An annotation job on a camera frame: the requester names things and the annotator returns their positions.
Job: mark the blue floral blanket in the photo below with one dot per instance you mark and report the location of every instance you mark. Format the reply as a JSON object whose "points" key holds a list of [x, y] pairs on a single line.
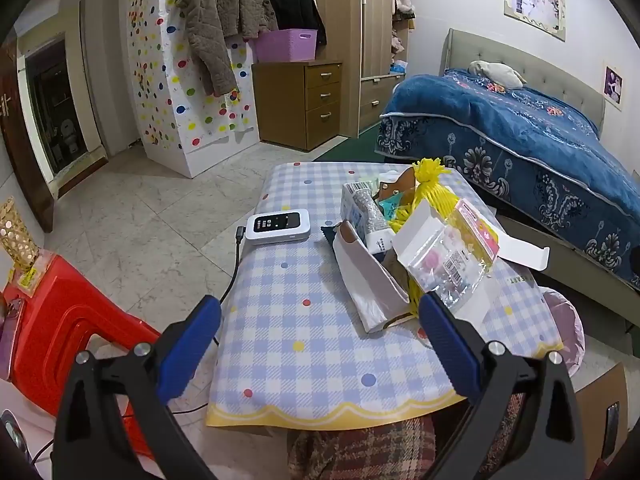
{"points": [[500, 130]]}

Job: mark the wooden wardrobe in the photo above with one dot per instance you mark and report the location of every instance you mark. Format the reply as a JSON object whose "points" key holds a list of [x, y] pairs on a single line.
{"points": [[375, 35]]}

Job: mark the white paper bag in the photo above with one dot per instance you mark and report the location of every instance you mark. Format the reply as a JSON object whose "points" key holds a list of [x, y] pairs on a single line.
{"points": [[365, 290]]}

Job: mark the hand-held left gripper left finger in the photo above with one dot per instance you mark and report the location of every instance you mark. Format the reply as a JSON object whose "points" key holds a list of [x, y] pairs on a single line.
{"points": [[192, 340]]}

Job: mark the brown cardboard box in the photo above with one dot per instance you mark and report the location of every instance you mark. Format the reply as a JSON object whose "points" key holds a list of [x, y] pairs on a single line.
{"points": [[595, 400]]}

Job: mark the polka dot covered cabinet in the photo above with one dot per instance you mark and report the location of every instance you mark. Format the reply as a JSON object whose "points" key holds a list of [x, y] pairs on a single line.
{"points": [[160, 110]]}

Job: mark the yellow foam fruit net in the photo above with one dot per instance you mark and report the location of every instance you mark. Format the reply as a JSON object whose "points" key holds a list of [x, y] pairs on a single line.
{"points": [[430, 185]]}

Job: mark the wooden drawer cabinet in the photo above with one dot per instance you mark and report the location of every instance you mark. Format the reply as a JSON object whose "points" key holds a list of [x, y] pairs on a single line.
{"points": [[320, 95]]}

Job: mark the beige pillow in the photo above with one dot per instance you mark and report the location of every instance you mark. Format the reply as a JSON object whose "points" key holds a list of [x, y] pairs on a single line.
{"points": [[497, 72]]}

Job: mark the gold mesh holder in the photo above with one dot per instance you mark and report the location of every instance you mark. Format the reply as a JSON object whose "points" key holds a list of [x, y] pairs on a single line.
{"points": [[17, 240]]}

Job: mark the white drink carton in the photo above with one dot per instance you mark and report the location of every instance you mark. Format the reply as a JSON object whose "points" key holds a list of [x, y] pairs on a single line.
{"points": [[350, 205]]}

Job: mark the large wall poster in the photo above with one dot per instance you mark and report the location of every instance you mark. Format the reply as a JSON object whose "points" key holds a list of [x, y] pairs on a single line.
{"points": [[535, 2]]}

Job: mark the teal plastic packet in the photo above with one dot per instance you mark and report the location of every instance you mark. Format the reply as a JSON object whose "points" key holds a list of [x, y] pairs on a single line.
{"points": [[389, 205]]}

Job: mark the white open cardboard box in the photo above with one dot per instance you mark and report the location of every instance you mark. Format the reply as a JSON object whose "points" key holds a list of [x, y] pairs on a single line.
{"points": [[420, 225]]}

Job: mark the blue checkered tablecloth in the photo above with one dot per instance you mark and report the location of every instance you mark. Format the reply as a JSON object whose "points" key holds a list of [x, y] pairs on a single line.
{"points": [[300, 270]]}

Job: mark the plaid cloth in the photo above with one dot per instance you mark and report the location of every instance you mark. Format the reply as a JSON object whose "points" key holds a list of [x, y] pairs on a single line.
{"points": [[370, 450]]}

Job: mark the white toilet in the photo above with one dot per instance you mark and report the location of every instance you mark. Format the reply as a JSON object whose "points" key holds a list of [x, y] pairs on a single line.
{"points": [[70, 135]]}

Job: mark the green floor mat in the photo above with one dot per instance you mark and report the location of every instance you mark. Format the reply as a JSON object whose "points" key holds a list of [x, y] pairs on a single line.
{"points": [[350, 150]]}

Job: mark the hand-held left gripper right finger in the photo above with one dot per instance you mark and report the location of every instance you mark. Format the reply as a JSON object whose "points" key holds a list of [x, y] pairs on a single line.
{"points": [[447, 345]]}

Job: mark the pink round cushion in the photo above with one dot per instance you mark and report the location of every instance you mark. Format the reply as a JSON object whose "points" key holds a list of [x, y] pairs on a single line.
{"points": [[570, 325]]}

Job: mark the white portable device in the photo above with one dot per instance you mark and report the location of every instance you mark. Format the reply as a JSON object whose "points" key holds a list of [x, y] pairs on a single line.
{"points": [[277, 227]]}

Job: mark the clear plastic blister package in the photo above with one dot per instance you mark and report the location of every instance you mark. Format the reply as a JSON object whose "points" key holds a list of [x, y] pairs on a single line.
{"points": [[440, 270]]}

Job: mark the small wall poster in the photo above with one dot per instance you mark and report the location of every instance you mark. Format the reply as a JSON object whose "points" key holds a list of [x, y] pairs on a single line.
{"points": [[613, 87]]}

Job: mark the brown quilted jacket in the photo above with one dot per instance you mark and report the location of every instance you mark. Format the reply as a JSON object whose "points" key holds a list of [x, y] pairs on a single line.
{"points": [[215, 20]]}

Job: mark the dark brown door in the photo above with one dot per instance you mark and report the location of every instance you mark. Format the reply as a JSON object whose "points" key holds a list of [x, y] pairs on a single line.
{"points": [[20, 150]]}

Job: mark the yellow pink packet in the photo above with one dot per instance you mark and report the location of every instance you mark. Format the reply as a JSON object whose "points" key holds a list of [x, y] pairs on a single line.
{"points": [[475, 230]]}

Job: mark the brown leather pouch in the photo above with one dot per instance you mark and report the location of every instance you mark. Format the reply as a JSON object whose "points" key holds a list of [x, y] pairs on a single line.
{"points": [[400, 185]]}

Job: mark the purple plastic basket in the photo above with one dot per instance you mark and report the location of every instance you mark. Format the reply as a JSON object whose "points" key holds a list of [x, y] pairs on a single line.
{"points": [[285, 45]]}

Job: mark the grey upholstered bed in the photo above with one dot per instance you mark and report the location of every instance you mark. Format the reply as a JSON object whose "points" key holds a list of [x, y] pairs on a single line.
{"points": [[550, 75]]}

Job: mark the red plastic stool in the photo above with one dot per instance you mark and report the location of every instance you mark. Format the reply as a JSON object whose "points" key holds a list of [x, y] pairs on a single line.
{"points": [[60, 320]]}

